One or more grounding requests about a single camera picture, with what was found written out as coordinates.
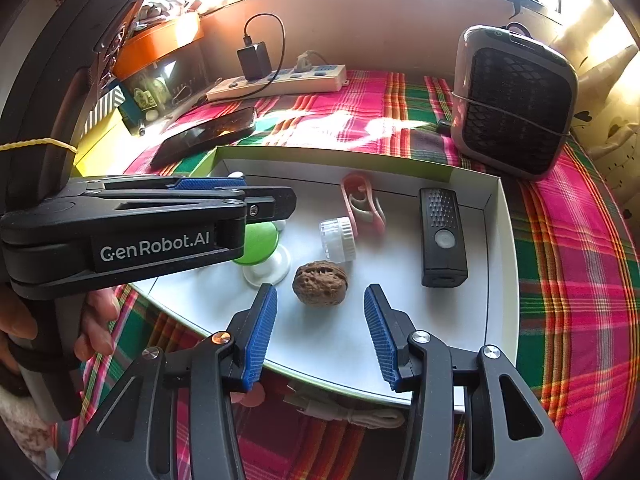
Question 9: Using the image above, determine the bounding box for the brown walnut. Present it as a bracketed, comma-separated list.
[292, 260, 348, 306]

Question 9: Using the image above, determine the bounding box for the white power strip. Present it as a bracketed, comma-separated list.
[206, 63, 348, 103]

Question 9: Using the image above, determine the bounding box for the pink green plaid tablecloth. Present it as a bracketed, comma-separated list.
[55, 70, 640, 480]

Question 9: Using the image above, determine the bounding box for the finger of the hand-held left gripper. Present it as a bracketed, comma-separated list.
[0, 186, 297, 301]
[75, 174, 248, 196]

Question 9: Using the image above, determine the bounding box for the yellow box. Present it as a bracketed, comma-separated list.
[74, 107, 166, 178]

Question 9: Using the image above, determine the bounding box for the cream heart print curtain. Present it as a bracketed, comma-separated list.
[550, 0, 640, 211]

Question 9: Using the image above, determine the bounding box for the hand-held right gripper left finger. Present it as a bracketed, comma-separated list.
[57, 283, 278, 480]

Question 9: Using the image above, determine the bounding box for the black bike light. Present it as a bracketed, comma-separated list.
[419, 187, 469, 288]

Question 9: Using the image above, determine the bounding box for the black charger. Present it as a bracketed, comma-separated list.
[236, 42, 273, 82]

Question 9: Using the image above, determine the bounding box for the green and white round stand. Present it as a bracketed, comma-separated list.
[232, 220, 292, 290]

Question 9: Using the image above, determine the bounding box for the black charger cable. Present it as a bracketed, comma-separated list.
[242, 12, 287, 91]

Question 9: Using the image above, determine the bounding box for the black smartphone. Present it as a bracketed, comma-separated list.
[150, 106, 258, 171]

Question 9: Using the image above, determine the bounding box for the small clear plastic jar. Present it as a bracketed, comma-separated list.
[319, 216, 357, 265]

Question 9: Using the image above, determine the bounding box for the green and white cardboard box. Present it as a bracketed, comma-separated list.
[127, 145, 521, 413]

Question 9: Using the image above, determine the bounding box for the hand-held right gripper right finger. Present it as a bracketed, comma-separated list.
[363, 283, 583, 480]

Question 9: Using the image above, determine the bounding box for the person's left hand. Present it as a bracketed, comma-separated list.
[0, 285, 121, 376]

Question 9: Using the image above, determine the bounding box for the grey space heater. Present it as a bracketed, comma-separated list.
[450, 22, 581, 182]

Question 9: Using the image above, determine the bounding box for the white usb cable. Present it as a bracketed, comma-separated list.
[282, 390, 406, 431]

